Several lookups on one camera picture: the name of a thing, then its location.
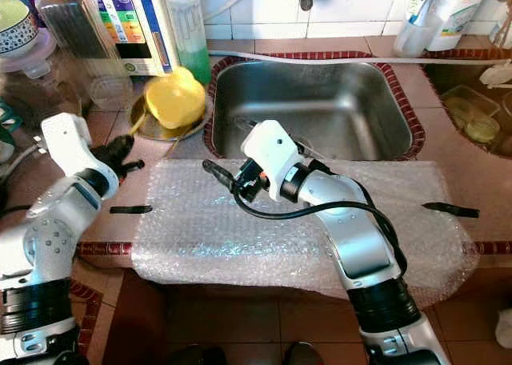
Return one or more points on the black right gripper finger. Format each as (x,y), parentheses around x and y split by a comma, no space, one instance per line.
(222,174)
(248,124)

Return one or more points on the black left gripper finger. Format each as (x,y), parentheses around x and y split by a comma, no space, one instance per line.
(134,166)
(118,149)

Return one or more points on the stainless steel bowl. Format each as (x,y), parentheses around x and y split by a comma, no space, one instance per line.
(146,127)

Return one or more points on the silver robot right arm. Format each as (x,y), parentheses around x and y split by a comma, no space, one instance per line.
(364,253)

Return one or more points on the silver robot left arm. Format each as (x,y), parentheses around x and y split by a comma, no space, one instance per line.
(48,245)

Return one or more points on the small clear glass cup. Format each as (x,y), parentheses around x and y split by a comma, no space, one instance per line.
(110,93)

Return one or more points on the clear bubble wrap sheet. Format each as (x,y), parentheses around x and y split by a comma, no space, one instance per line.
(200,237)

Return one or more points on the stainless steel sink basin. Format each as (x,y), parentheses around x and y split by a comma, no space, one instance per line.
(328,101)

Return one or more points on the green dish soap bottle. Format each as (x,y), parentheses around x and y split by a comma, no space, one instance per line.
(188,37)

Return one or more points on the plastic jar with pink lid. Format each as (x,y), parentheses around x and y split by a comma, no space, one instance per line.
(32,85)

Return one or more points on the white water ionizer appliance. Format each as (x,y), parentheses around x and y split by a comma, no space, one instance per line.
(132,29)

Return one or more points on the clear jar with orange lid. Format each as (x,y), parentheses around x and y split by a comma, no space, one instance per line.
(72,29)

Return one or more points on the green patterned ceramic bowl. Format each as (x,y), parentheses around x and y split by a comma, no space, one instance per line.
(16,25)

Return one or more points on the clear tumbler with toothbrush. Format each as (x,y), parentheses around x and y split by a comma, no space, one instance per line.
(416,33)

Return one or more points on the clear plastic food container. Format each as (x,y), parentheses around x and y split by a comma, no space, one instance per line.
(468,113)

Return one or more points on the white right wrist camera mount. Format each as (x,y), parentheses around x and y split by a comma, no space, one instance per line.
(272,149)

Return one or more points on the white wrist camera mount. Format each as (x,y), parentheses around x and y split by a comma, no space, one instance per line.
(272,149)
(70,141)

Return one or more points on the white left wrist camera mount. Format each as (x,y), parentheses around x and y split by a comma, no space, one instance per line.
(70,141)

